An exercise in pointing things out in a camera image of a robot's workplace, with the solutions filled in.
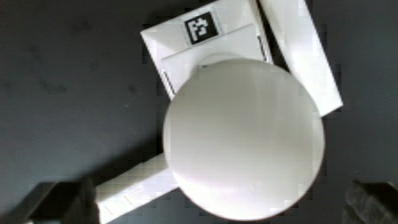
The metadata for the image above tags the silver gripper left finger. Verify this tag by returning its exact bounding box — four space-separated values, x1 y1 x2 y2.
17 179 99 224

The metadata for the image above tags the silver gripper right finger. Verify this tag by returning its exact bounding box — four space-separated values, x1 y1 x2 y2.
341 181 398 224

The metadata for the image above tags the white lamp bulb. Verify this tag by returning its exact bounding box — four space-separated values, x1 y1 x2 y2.
163 59 325 221

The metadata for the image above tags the white lamp base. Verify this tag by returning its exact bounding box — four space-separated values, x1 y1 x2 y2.
140 0 273 97

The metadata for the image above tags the white U-shaped fence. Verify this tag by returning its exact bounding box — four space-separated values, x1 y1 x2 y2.
95 0 342 223

